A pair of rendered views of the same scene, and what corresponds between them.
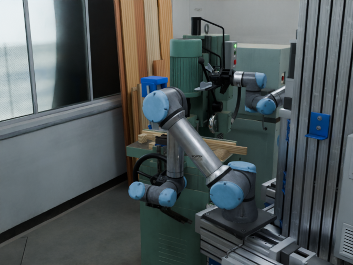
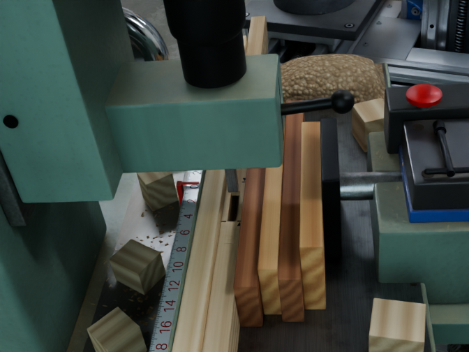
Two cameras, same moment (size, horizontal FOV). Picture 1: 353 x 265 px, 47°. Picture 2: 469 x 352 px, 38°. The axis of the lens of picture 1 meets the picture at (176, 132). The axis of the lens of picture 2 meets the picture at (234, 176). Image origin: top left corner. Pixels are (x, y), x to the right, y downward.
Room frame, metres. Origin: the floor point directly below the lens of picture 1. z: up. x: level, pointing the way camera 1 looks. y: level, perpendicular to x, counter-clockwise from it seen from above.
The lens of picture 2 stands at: (2.39, 0.41, 1.35)
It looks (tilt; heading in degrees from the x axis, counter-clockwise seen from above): 39 degrees down; 254
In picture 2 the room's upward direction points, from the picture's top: 9 degrees counter-clockwise
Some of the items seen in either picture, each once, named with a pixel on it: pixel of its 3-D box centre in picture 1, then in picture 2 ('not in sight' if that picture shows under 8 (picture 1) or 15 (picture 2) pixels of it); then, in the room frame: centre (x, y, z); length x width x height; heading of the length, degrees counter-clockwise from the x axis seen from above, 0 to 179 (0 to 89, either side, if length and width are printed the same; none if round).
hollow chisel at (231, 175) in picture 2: not in sight; (229, 167); (2.26, -0.05, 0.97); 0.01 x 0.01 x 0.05; 63
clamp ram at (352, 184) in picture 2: not in sight; (364, 186); (2.16, 0.00, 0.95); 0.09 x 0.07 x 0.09; 63
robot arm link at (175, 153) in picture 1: (175, 141); not in sight; (1.68, 0.00, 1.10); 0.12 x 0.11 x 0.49; 63
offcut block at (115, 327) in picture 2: not in sight; (117, 339); (2.40, -0.04, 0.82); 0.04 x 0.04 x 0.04; 21
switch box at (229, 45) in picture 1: (229, 54); not in sight; (2.48, -0.32, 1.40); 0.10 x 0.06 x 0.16; 153
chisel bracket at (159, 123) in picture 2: (187, 123); (199, 119); (2.28, -0.06, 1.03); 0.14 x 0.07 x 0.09; 153
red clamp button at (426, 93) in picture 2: not in sight; (423, 95); (2.09, 0.00, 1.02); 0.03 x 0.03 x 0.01
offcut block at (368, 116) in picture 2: not in sight; (372, 125); (2.08, -0.11, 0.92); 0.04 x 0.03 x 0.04; 82
